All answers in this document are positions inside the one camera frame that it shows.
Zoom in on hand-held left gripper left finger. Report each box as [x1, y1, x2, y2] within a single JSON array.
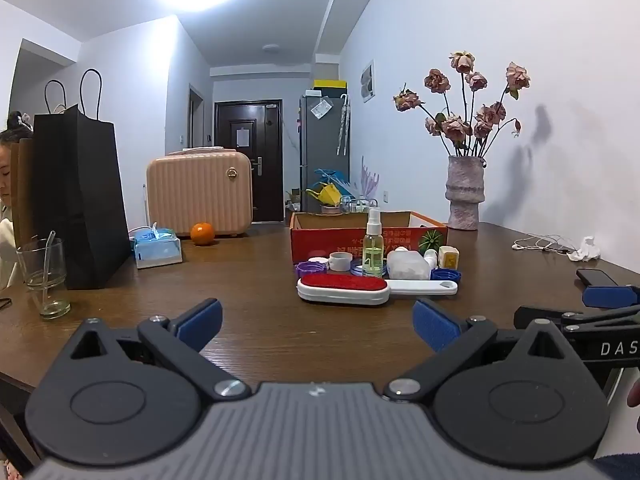
[[70, 298, 251, 402]]

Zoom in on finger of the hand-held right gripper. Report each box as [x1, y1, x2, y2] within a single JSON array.
[[514, 304, 640, 333], [582, 285, 640, 309]]

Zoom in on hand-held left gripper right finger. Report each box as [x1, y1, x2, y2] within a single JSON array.
[[384, 298, 583, 403]]

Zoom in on clear jar with white lid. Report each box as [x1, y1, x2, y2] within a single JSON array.
[[386, 249, 432, 281]]

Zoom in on green spray bottle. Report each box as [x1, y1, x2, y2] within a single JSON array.
[[362, 208, 385, 277]]

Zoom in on red and white lint brush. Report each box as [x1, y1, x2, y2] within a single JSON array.
[[297, 273, 460, 306]]

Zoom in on red cardboard box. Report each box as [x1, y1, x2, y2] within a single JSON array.
[[290, 211, 449, 265]]

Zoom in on black phone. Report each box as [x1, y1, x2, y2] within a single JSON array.
[[576, 269, 618, 287]]

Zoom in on crumpled white tissue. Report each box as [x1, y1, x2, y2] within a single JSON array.
[[567, 236, 601, 262]]

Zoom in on blue tissue pack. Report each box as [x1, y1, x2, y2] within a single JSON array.
[[131, 222, 183, 269]]

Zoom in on orange fruit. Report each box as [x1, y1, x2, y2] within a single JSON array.
[[190, 222, 216, 246]]

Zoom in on pink ribbed suitcase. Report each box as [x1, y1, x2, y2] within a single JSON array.
[[146, 146, 253, 237]]

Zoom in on pink textured vase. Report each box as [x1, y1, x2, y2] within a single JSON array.
[[445, 155, 487, 231]]

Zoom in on small cart with bottles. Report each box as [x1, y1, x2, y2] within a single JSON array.
[[340, 195, 381, 213]]

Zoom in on dark entrance door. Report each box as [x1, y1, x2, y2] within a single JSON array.
[[214, 100, 284, 223]]

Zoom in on purple decorative branches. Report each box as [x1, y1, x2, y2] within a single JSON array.
[[360, 156, 380, 198]]

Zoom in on clear drinking glass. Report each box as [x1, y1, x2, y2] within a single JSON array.
[[16, 237, 72, 320]]

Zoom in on yellow watering can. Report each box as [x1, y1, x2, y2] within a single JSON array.
[[306, 183, 346, 208]]

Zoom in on clear straw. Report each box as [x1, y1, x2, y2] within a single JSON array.
[[35, 231, 57, 311]]

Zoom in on black paper bag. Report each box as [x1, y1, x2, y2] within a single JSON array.
[[32, 69, 132, 291]]

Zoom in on blue plastic toy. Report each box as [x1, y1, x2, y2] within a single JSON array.
[[314, 167, 351, 191]]

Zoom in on dried pink roses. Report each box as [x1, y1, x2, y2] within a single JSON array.
[[392, 51, 532, 158]]

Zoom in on side room door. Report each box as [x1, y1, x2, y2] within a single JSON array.
[[188, 85, 205, 148]]

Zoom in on grey fridge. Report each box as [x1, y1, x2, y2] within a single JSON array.
[[299, 91, 351, 213]]

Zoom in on white folded umbrella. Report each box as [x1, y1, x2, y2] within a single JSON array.
[[337, 94, 350, 156]]

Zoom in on brown paper bag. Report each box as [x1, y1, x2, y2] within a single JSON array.
[[10, 137, 38, 251]]

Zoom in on white earphones cable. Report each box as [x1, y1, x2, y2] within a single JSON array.
[[512, 234, 576, 253]]

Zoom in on framed wall picture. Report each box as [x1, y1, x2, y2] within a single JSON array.
[[360, 59, 376, 103]]

